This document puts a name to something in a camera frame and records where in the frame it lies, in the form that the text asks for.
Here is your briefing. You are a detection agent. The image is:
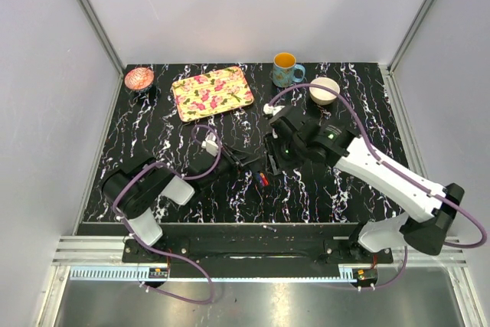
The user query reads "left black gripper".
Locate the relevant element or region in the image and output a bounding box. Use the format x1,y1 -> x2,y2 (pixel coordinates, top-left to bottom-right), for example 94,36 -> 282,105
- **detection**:
201,143 -> 260,189

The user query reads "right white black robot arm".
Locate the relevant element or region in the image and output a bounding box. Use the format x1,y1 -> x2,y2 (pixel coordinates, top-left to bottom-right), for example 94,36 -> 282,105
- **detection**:
265,116 -> 465,263

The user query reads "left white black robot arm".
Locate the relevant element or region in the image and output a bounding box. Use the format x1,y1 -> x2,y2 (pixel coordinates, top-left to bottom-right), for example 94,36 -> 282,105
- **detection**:
102,145 -> 270,262

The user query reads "cream white bowl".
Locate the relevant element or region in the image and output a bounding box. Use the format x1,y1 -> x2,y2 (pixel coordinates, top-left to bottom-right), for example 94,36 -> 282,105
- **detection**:
309,77 -> 340,106

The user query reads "blue mug orange inside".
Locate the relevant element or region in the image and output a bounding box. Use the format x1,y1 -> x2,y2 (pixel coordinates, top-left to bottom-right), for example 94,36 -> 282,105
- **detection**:
272,52 -> 305,88

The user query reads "floral yellow pink tray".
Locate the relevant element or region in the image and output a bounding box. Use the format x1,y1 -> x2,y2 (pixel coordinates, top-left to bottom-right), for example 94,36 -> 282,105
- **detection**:
171,66 -> 254,123

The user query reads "small silver battery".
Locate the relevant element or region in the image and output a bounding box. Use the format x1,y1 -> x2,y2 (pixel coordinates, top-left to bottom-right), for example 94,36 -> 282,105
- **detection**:
263,225 -> 277,233

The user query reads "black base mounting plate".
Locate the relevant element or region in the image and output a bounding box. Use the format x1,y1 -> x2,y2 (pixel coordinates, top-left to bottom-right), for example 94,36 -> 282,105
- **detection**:
121,223 -> 395,267

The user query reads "red patterned bowl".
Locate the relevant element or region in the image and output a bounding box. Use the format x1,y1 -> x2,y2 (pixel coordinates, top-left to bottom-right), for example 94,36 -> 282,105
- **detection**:
124,67 -> 155,92

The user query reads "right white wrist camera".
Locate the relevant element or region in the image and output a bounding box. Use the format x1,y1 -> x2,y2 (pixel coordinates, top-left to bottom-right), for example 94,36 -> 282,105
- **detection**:
263,104 -> 284,119

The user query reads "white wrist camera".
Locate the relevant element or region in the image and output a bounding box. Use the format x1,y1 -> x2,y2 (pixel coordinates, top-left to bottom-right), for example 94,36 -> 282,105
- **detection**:
263,104 -> 284,119
201,132 -> 221,157

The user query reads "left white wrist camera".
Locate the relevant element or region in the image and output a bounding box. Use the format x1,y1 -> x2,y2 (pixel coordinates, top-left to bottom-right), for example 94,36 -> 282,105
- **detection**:
201,132 -> 221,157

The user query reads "white slotted cable duct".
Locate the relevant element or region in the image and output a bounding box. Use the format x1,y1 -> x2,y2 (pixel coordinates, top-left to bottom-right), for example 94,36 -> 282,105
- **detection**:
70,266 -> 169,282

